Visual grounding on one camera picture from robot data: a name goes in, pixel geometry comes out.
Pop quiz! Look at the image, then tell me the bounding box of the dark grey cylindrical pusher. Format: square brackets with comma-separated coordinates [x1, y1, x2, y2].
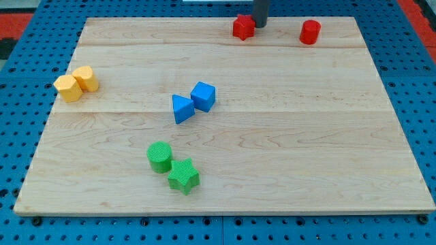
[252, 0, 270, 28]

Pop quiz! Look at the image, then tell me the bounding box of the red star block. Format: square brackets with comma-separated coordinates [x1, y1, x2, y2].
[232, 14, 255, 41]

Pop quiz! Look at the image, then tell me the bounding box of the green star block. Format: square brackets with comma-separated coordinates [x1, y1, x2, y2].
[168, 158, 200, 195]

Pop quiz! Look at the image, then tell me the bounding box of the red cylinder block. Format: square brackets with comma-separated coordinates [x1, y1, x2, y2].
[299, 20, 322, 45]

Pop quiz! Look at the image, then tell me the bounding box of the blue cube block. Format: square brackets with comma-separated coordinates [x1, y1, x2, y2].
[190, 82, 216, 112]

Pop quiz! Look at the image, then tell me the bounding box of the blue triangle block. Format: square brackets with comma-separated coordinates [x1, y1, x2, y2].
[172, 95, 195, 125]

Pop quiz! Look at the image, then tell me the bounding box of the light wooden board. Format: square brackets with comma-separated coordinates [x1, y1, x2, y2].
[14, 17, 435, 216]

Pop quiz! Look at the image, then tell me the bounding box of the green cylinder block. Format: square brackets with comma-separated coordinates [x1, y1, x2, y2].
[146, 141, 172, 174]

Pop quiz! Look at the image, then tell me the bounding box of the yellow rounded block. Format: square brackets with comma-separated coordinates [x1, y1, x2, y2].
[72, 66, 99, 92]

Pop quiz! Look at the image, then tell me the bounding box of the yellow hexagon block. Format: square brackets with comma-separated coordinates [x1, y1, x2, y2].
[54, 75, 83, 103]

